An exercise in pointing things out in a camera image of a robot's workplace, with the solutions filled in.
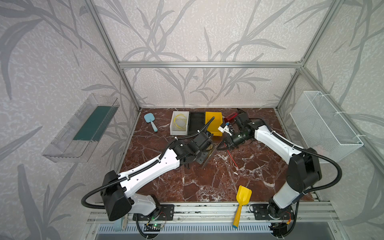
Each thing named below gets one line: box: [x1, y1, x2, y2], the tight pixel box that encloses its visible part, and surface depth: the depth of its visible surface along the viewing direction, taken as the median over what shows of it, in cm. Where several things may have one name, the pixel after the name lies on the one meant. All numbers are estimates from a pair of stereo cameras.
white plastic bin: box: [170, 111, 190, 136], surface depth 107 cm
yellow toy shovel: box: [232, 185, 253, 229], surface depth 80 cm
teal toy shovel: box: [144, 112, 158, 132], surface depth 115 cm
